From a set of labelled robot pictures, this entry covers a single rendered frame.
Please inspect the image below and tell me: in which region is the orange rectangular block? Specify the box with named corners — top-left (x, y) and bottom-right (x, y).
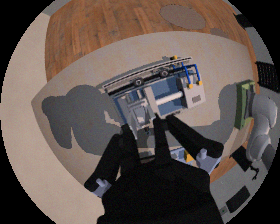
top-left (184, 150), bottom-right (193, 163)

